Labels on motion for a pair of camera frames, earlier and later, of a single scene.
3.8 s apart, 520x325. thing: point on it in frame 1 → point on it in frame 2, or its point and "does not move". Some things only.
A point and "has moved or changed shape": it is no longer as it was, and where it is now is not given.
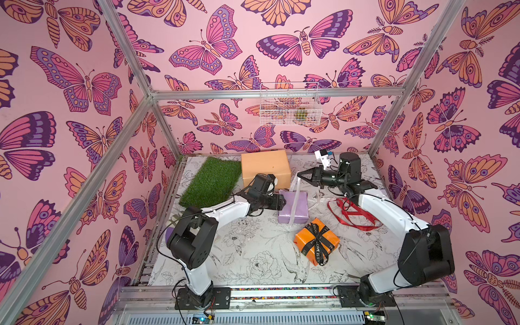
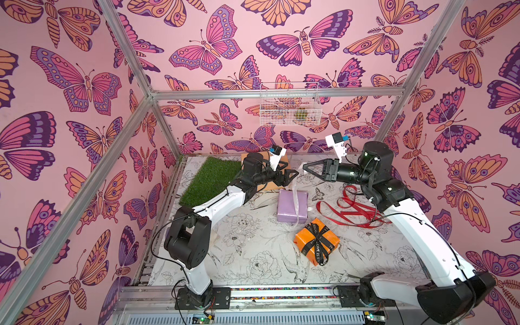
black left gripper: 277,204 → 284,180
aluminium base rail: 156,305 does not move
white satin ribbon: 296,185 has moved or changed shape
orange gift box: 316,241 does not move
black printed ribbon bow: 319,244 does not move
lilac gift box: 302,212 does not move
